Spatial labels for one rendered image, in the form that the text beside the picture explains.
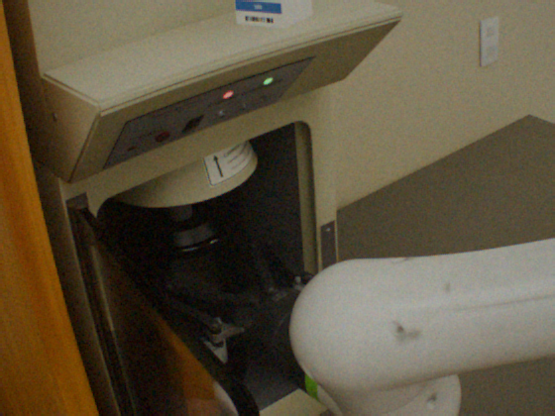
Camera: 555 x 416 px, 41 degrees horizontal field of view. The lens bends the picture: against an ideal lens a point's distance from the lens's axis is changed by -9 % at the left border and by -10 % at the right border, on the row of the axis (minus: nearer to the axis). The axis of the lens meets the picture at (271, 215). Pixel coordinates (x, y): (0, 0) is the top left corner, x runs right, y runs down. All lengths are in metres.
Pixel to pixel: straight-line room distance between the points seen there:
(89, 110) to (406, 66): 1.11
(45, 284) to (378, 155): 1.09
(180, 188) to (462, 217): 0.81
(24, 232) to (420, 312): 0.30
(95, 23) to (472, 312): 0.39
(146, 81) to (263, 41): 0.11
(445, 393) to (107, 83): 0.38
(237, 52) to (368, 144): 0.99
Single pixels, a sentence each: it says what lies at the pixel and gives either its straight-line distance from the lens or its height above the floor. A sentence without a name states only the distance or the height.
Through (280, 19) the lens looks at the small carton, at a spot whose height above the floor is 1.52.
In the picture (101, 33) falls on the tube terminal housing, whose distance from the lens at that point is 0.69.
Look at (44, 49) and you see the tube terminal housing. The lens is 0.67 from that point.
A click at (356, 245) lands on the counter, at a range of 1.43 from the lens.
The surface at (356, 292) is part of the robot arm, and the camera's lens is 0.58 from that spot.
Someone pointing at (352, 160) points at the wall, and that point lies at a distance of 1.58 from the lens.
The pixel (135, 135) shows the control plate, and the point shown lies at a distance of 0.65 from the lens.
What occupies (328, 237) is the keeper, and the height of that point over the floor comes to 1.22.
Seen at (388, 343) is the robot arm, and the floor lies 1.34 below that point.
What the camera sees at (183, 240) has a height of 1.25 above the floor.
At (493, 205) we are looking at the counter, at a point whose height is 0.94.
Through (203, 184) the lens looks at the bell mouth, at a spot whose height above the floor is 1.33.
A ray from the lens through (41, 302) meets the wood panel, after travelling 0.63.
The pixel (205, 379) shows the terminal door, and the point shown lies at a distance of 0.50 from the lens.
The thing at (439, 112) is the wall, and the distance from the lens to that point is 1.75.
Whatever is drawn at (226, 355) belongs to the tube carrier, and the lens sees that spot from 0.99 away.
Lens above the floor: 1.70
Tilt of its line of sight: 30 degrees down
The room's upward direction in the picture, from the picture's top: 5 degrees counter-clockwise
